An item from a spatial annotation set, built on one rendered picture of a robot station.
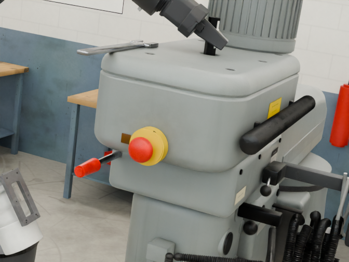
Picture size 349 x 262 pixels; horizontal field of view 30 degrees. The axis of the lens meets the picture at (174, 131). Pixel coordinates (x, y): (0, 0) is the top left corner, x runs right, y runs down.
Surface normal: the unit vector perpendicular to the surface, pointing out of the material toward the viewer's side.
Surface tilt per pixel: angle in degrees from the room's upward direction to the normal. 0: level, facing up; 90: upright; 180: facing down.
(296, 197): 0
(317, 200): 90
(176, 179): 90
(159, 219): 90
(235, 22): 90
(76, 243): 0
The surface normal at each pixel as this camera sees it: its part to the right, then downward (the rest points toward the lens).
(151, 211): -0.39, 0.18
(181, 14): -0.13, 0.23
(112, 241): 0.14, -0.96
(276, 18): 0.42, 0.28
